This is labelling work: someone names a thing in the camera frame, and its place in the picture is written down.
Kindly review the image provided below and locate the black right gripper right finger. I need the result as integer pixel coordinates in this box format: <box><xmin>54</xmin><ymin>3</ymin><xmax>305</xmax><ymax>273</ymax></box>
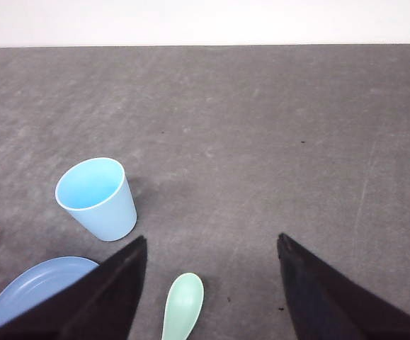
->
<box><xmin>277</xmin><ymin>233</ymin><xmax>410</xmax><ymax>339</ymax></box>

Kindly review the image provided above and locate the mint green plastic spoon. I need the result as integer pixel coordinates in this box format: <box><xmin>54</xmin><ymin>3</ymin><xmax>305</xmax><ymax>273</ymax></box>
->
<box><xmin>161</xmin><ymin>273</ymin><xmax>204</xmax><ymax>339</ymax></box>

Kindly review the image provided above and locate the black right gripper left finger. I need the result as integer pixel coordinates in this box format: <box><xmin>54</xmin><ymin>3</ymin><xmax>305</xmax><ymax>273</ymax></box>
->
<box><xmin>0</xmin><ymin>236</ymin><xmax>147</xmax><ymax>339</ymax></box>

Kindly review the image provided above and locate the blue plastic plate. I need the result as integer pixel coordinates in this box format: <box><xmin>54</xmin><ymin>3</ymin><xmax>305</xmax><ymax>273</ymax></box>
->
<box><xmin>0</xmin><ymin>256</ymin><xmax>98</xmax><ymax>326</ymax></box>

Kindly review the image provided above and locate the light blue plastic cup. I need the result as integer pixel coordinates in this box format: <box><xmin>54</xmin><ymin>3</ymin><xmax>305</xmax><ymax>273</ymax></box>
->
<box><xmin>55</xmin><ymin>157</ymin><xmax>137</xmax><ymax>242</ymax></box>

